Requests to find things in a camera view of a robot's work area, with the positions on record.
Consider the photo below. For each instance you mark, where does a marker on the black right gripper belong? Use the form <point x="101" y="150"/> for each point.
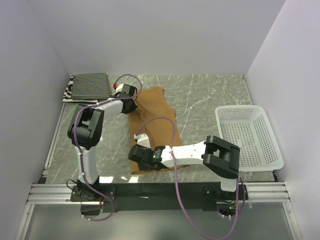
<point x="142" y="168"/>

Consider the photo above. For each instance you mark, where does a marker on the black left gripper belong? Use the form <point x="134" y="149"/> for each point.
<point x="132" y="108"/>

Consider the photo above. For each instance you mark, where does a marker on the tan brown tank top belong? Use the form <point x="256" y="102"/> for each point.
<point x="153" y="117"/>

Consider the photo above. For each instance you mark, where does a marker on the thin striped tank top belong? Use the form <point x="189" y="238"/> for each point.
<point x="90" y="86"/>

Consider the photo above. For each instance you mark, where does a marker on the wide striped tank top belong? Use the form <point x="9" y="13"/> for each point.
<point x="67" y="97"/>

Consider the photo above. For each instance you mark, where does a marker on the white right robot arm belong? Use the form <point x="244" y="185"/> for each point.
<point x="218" y="155"/>

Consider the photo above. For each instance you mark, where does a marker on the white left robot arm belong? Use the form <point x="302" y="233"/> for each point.
<point x="85" y="129"/>

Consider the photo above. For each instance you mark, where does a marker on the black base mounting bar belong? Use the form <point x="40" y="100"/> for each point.
<point x="206" y="196"/>

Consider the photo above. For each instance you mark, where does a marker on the white plastic laundry basket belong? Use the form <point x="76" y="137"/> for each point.
<point x="248" y="127"/>

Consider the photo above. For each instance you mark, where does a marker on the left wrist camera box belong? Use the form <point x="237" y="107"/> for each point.
<point x="117" y="87"/>

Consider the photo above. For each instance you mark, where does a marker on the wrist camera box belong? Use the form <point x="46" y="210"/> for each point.
<point x="117" y="87"/>
<point x="142" y="140"/>

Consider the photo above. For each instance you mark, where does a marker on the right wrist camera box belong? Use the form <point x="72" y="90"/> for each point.
<point x="142" y="140"/>

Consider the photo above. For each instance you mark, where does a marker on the aluminium frame rail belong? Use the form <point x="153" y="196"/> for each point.
<point x="256" y="192"/>

